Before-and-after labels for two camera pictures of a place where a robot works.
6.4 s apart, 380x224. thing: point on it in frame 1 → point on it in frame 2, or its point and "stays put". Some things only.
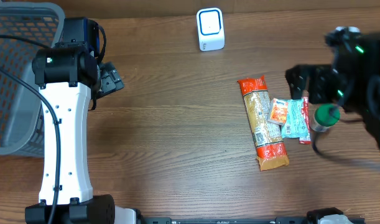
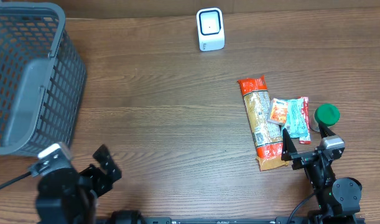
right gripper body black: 326,78 → 305,160
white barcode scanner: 210,28 stays put
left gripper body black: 110,81 → 94,179
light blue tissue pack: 296,124 stays put
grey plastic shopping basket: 17,114 stays put
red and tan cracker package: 267,135 stays put
